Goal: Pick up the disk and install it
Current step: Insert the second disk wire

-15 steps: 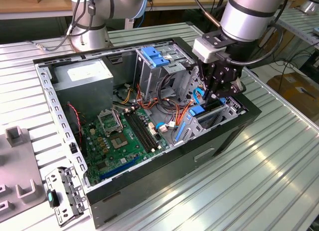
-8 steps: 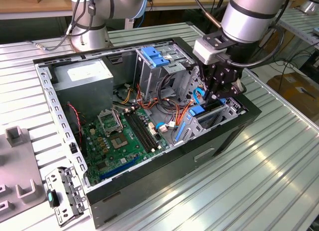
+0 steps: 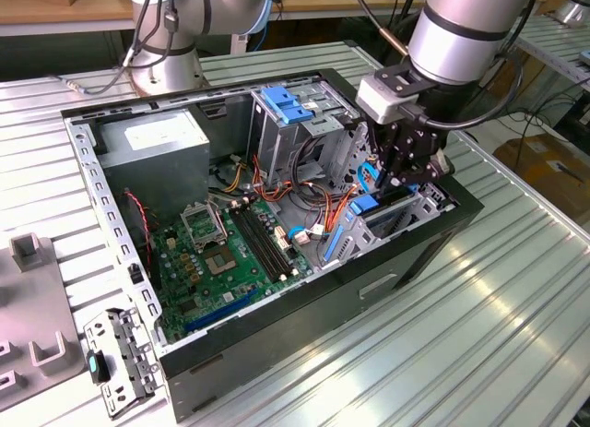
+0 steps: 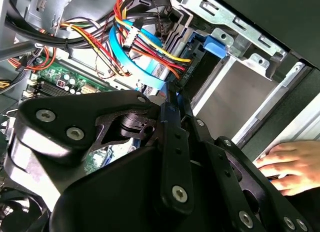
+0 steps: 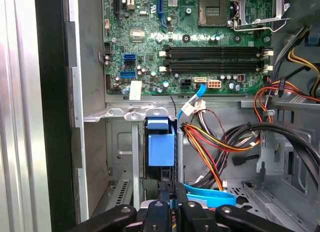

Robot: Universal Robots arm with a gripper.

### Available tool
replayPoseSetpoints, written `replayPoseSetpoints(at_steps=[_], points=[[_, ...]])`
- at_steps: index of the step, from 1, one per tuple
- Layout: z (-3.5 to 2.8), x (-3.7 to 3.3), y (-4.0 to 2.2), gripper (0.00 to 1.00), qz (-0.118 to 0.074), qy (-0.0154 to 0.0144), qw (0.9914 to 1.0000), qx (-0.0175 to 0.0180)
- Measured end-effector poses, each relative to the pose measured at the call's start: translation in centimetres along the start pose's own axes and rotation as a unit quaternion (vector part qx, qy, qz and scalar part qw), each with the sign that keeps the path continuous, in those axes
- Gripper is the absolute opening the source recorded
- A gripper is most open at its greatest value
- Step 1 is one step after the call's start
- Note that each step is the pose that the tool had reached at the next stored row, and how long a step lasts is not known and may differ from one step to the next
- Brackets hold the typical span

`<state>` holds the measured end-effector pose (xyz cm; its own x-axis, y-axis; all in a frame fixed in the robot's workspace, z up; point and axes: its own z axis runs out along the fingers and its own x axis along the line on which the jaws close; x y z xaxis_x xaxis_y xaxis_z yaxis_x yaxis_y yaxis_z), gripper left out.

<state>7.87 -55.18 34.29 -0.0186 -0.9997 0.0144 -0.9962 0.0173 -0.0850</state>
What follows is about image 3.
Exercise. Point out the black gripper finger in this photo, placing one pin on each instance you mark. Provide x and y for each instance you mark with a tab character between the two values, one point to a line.
421	173
391	171

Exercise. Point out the hard disk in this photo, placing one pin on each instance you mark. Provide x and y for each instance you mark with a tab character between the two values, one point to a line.
364	205

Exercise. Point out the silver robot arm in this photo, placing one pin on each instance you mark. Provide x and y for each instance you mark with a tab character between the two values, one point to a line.
451	44

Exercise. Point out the metal disk bay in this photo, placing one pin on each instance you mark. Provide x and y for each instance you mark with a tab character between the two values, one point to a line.
428	205

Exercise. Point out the brown cardboard box labelled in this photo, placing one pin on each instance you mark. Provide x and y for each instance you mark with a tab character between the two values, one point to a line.
530	169

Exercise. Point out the metal optical drive cage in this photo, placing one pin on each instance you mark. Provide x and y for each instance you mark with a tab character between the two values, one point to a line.
276	145

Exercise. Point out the blue drive cage latch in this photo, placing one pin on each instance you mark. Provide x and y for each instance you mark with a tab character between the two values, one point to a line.
286	106

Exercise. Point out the brown cardboard boxes stacked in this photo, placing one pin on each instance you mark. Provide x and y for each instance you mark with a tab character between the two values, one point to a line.
534	76

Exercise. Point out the black RAM slot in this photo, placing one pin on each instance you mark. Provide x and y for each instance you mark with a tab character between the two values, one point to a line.
254	242
267	242
273	242
260	242

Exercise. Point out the wooden desk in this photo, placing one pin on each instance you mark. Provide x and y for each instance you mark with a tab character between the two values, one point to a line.
322	0

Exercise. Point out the metal slat side table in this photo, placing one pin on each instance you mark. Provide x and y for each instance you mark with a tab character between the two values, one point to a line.
553	44

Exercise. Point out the black PC case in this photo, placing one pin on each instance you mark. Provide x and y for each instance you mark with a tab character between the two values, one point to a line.
299	325

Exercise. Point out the green motherboard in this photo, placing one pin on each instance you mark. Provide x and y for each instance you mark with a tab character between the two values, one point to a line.
239	284

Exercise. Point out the CPU socket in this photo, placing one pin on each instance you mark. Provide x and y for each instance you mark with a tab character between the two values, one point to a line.
221	263

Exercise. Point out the blue expansion slot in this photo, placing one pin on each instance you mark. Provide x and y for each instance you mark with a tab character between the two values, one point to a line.
216	313

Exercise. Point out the grey power supply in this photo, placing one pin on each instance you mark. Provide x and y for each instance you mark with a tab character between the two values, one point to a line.
152	178

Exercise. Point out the black case side latch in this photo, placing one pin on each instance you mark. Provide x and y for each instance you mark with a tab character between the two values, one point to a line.
135	275

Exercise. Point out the black latch blue tab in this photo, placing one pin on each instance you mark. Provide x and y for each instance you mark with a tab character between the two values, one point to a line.
92	364

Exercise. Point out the grey parts rack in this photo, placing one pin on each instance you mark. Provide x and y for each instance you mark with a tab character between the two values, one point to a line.
27	302

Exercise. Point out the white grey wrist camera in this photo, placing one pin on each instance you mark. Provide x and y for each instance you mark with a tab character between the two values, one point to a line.
378	99

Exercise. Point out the metal slot cover bracket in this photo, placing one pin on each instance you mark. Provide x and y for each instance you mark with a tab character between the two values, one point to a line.
138	367

